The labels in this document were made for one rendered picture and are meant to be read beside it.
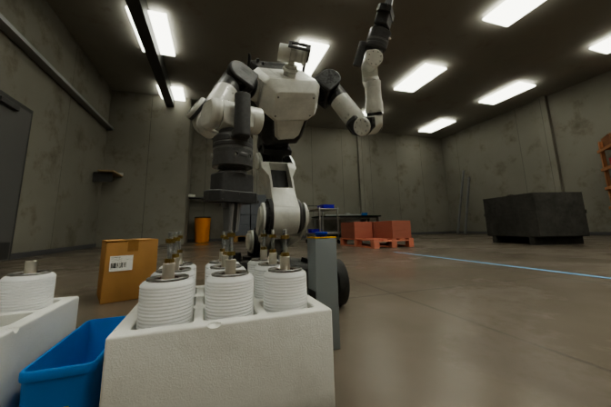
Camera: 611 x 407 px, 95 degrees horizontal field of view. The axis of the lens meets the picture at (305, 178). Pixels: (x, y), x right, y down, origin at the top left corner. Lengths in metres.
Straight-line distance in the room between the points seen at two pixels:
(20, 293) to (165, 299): 0.39
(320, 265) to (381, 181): 10.44
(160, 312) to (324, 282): 0.45
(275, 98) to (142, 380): 0.90
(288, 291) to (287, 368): 0.13
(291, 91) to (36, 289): 0.93
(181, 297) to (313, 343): 0.27
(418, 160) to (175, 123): 9.17
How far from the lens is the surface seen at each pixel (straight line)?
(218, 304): 0.61
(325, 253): 0.86
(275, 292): 0.62
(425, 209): 12.30
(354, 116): 1.23
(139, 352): 0.59
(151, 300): 0.60
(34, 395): 0.73
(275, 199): 1.11
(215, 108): 0.64
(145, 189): 8.32
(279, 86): 1.13
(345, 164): 10.60
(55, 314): 0.89
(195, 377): 0.60
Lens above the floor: 0.34
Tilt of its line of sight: 10 degrees up
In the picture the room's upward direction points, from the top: 1 degrees counter-clockwise
